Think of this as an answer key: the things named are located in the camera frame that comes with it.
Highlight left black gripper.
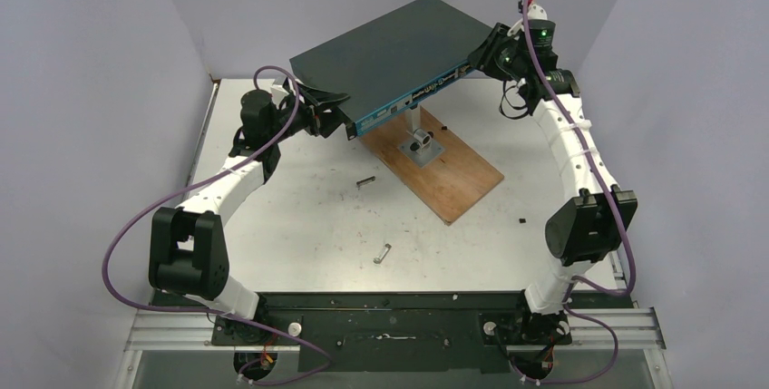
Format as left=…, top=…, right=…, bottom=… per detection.
left=268, top=84, right=353, bottom=144

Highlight teal grey network switch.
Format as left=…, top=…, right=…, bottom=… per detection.
left=289, top=0, right=492, bottom=139

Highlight dark transceiver module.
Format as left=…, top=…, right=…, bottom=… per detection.
left=355, top=176, right=376, bottom=189

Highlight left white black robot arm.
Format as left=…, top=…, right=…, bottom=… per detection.
left=149, top=83, right=350, bottom=345

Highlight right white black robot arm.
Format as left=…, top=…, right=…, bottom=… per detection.
left=469, top=20, right=638, bottom=342

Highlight wooden base board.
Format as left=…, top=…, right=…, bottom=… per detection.
left=360, top=107, right=504, bottom=225

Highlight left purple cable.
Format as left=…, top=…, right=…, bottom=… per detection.
left=101, top=65, right=336, bottom=387

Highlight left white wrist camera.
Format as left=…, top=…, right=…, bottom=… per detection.
left=270, top=77, right=292, bottom=101

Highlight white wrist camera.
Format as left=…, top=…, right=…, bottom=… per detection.
left=507, top=0, right=548, bottom=37
left=270, top=77, right=292, bottom=101

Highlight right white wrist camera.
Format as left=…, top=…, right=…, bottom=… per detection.
left=507, top=0, right=548, bottom=37

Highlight metal switch mounting stand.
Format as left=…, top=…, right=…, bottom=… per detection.
left=399, top=105, right=444, bottom=169

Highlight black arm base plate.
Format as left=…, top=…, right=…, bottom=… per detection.
left=211, top=291, right=633, bottom=374

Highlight aluminium frame rail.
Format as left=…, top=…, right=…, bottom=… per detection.
left=124, top=308, right=664, bottom=352

